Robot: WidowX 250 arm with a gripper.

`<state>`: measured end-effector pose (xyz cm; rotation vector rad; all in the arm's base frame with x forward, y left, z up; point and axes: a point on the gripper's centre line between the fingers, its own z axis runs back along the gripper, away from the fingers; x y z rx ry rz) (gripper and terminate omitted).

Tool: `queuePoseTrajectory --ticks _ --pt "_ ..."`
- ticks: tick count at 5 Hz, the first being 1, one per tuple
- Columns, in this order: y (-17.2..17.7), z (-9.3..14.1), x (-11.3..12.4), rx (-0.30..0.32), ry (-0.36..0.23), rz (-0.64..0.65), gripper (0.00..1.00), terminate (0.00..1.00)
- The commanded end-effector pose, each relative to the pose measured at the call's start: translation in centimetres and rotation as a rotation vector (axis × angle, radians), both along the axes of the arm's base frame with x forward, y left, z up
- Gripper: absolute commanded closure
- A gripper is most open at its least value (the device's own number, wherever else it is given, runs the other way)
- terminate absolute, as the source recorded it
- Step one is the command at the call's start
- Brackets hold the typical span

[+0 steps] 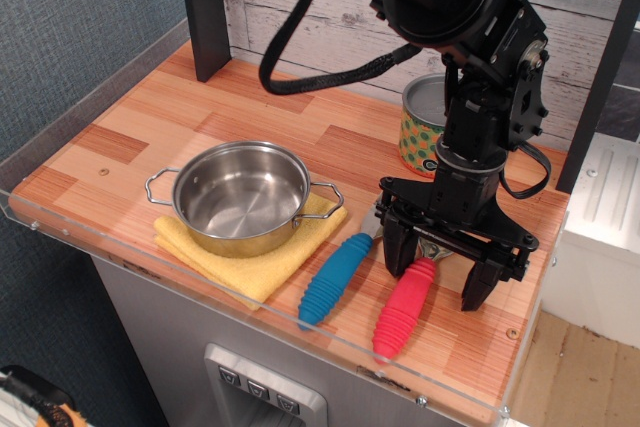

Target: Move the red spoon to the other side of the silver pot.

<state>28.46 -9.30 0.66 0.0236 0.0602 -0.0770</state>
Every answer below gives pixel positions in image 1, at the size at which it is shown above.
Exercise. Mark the red handled metal spoon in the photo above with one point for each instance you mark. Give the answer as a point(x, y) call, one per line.
point(399, 316)

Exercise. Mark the orange object bottom left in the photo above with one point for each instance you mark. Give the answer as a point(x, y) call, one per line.
point(71, 418)

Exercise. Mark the grey toy fridge cabinet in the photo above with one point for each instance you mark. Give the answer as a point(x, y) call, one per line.
point(209, 365)

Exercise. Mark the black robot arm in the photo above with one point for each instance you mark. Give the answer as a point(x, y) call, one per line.
point(494, 52)

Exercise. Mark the white toy sink unit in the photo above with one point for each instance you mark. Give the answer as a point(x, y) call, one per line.
point(593, 277)

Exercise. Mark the dark right support post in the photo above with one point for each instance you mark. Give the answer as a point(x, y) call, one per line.
point(586, 128)

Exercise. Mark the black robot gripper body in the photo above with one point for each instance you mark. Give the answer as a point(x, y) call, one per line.
point(459, 209)

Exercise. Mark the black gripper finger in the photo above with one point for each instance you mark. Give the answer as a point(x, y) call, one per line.
point(482, 279)
point(400, 246)

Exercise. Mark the yellow folded cloth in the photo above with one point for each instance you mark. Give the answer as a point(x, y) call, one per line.
point(251, 280)

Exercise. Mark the peas and carrots can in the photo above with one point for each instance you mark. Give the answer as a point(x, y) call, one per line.
point(422, 123)

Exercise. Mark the stainless steel pot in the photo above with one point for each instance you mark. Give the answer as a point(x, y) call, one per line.
point(243, 199)

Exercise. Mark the clear acrylic table guard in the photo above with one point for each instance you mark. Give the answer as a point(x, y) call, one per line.
point(82, 181)

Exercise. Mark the blue handled metal fork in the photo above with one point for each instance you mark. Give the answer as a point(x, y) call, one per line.
point(330, 282)

